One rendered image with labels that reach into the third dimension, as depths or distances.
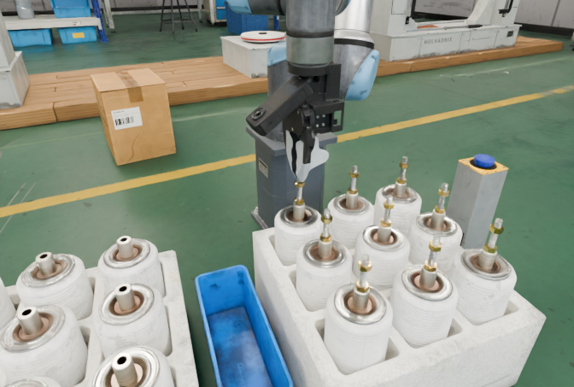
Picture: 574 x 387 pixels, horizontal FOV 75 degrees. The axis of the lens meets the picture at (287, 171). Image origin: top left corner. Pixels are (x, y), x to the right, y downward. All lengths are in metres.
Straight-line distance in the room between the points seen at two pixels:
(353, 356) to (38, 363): 0.41
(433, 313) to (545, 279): 0.58
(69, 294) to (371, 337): 0.47
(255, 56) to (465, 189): 1.81
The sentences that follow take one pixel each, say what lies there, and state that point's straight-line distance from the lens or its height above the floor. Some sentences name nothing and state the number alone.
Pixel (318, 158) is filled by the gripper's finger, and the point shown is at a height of 0.38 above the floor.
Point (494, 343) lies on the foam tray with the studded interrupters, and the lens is 0.72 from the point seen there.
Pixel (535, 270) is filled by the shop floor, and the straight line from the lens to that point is 1.18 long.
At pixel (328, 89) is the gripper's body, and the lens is 0.64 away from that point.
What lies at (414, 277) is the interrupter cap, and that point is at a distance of 0.64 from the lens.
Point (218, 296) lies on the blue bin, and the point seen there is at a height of 0.05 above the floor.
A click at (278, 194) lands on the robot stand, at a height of 0.16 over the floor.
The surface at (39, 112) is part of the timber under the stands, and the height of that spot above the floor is 0.06.
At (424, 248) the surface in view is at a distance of 0.75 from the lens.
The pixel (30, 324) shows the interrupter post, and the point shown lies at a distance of 0.63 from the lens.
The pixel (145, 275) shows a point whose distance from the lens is 0.69.
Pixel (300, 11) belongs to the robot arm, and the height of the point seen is 0.63.
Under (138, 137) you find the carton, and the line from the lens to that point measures 1.60.
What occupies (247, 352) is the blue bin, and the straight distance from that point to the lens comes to 0.84.
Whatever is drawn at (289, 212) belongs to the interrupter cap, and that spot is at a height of 0.25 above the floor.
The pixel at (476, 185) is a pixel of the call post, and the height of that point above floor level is 0.28.
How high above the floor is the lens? 0.67
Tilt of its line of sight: 28 degrees down
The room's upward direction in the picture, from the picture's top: straight up
